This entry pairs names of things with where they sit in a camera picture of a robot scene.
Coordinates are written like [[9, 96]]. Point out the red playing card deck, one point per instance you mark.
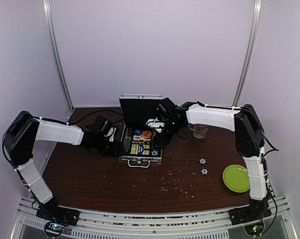
[[140, 138]]

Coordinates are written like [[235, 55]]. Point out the left row poker chips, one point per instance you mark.
[[127, 140]]

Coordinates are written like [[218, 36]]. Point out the orange big blind button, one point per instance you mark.
[[147, 134]]

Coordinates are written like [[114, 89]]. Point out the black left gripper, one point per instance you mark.
[[116, 150]]

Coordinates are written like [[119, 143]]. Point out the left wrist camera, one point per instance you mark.
[[104, 128]]

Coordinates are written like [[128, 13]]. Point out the purple poker chip top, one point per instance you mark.
[[202, 161]]

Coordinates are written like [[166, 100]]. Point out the green plate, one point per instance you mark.
[[235, 178]]

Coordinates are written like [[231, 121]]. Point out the blue small blind button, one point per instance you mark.
[[138, 132]]

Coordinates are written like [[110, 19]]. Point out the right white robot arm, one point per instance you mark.
[[250, 140]]

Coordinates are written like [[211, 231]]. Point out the aluminium poker case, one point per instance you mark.
[[136, 110]]

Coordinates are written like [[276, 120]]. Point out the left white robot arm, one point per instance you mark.
[[29, 136]]

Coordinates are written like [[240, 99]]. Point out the beige ceramic mug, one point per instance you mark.
[[199, 131]]

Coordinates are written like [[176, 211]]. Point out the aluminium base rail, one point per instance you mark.
[[209, 224]]

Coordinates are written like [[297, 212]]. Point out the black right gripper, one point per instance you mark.
[[159, 140]]

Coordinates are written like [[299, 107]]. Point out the Texas Hold'em card box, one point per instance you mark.
[[140, 148]]

